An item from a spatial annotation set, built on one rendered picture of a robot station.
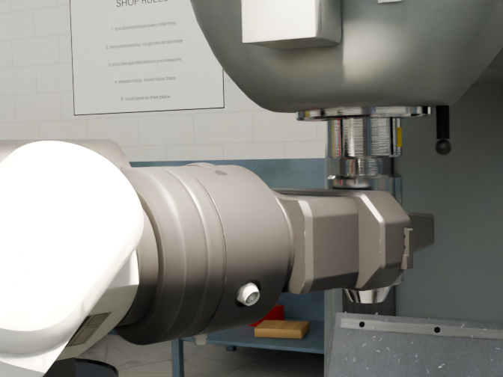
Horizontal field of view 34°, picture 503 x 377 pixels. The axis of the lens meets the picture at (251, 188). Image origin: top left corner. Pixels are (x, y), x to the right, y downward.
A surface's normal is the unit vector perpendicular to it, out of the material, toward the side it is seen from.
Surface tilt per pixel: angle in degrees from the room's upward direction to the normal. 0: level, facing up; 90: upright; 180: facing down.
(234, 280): 105
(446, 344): 63
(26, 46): 90
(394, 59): 125
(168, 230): 74
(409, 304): 90
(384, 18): 99
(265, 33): 90
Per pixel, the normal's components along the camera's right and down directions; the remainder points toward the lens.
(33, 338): 0.64, 0.15
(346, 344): -0.40, -0.40
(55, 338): 0.79, 0.12
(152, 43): -0.44, 0.06
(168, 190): 0.39, -0.77
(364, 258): -0.75, 0.04
